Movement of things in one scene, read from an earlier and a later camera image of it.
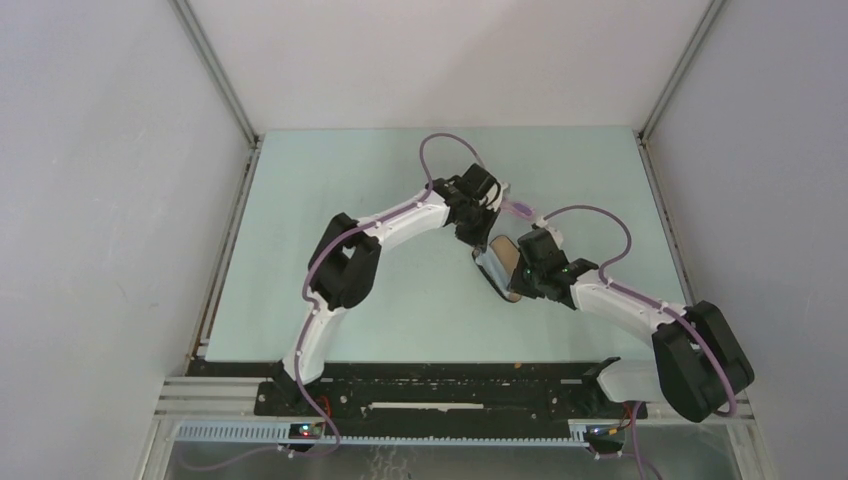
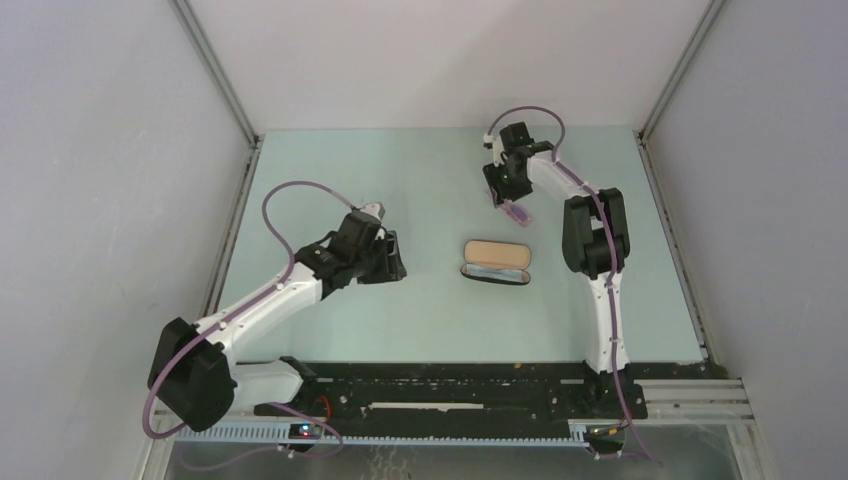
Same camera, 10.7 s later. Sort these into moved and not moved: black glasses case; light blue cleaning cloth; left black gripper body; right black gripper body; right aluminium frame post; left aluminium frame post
Moved: black glasses case; light blue cleaning cloth; right black gripper body; left black gripper body
Not moved: right aluminium frame post; left aluminium frame post
